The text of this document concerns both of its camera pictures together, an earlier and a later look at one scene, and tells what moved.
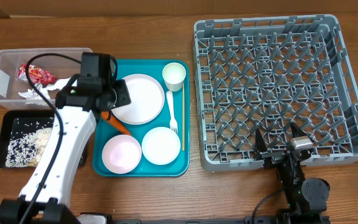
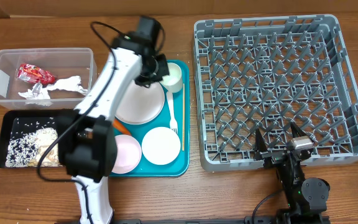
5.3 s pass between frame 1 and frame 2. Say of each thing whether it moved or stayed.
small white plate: stayed
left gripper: moved
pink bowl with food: stayed
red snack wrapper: stayed
